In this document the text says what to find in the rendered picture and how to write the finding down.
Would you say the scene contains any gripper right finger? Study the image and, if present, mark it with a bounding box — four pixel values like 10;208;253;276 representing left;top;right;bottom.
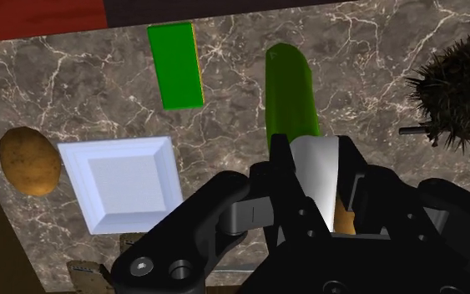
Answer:
337;135;470;278

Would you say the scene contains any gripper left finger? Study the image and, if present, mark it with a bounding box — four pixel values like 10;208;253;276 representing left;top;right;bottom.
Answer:
111;134;334;294

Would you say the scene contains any green-handled white knife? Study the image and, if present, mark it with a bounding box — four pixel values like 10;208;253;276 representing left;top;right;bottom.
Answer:
264;42;340;234

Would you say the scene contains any brown flat block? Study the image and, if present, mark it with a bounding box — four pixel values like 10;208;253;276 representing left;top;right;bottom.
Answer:
66;259;115;294
119;232;148;246

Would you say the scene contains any white square plate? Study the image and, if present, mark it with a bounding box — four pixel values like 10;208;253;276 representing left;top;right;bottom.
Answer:
56;135;184;236

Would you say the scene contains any dark spiky brush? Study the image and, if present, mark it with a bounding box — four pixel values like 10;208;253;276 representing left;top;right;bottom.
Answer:
398;26;470;160

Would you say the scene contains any green rectangular box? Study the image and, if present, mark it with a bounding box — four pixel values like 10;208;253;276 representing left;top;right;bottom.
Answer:
146;22;206;111

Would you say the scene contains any brown potato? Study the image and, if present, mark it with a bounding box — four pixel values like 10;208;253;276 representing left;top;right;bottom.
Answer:
0;125;63;197

